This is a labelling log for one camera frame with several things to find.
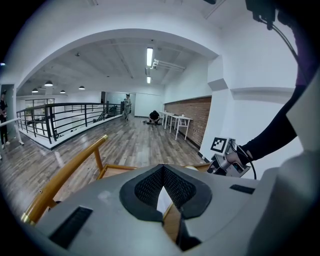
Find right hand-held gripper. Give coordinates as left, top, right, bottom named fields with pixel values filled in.
left=208, top=136, right=251, bottom=179

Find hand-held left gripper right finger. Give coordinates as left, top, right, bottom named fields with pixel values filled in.
left=163, top=163, right=260, bottom=256

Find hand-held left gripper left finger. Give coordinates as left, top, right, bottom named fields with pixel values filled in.
left=34, top=163, right=185, bottom=256

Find person's right forearm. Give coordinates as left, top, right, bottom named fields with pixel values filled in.
left=236, top=84, right=299, bottom=166

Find person's right hand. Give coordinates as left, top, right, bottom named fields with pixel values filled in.
left=225, top=151, right=241, bottom=166

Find yellow wooden chair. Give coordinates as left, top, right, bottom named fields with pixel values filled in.
left=20, top=134, right=211, bottom=226

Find white ceiling pipes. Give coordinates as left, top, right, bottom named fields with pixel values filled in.
left=150, top=58, right=187, bottom=72

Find black metal railing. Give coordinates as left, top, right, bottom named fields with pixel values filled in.
left=16, top=101, right=125, bottom=151

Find white handrail stand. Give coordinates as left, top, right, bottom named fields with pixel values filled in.
left=0, top=118, right=25, bottom=161

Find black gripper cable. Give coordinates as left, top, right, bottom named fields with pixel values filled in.
left=236, top=144, right=258, bottom=181

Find black camera cable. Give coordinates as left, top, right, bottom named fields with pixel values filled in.
left=271, top=22, right=305, bottom=76

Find black head-mounted camera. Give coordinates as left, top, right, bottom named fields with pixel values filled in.
left=244, top=0, right=277, bottom=31

